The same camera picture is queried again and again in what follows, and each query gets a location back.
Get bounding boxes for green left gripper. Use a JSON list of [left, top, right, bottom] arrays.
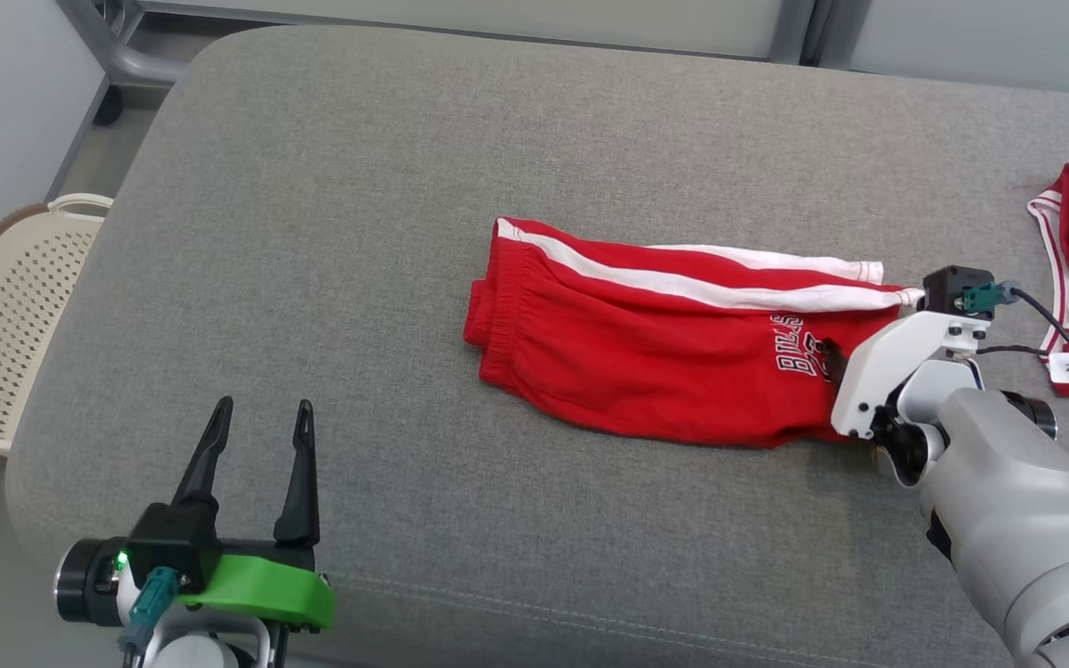
[[170, 395, 338, 635]]

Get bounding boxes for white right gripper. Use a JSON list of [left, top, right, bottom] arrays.
[[818, 311, 990, 442]]

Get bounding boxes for red shorts with white stripe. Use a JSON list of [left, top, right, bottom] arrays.
[[463, 217, 925, 450]]

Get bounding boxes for beige perforated laundry basket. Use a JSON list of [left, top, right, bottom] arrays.
[[0, 193, 115, 457]]

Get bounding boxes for grey fabric sofa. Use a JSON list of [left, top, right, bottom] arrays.
[[4, 25, 1069, 668]]

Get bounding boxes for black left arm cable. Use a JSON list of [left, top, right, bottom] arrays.
[[117, 566, 181, 668]]

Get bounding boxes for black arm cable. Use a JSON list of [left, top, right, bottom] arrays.
[[961, 281, 1069, 497], [117, 566, 181, 668]]

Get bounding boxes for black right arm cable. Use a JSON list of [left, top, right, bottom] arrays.
[[961, 281, 1069, 497]]

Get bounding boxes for grey metal frame leg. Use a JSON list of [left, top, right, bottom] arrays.
[[57, 0, 197, 126]]

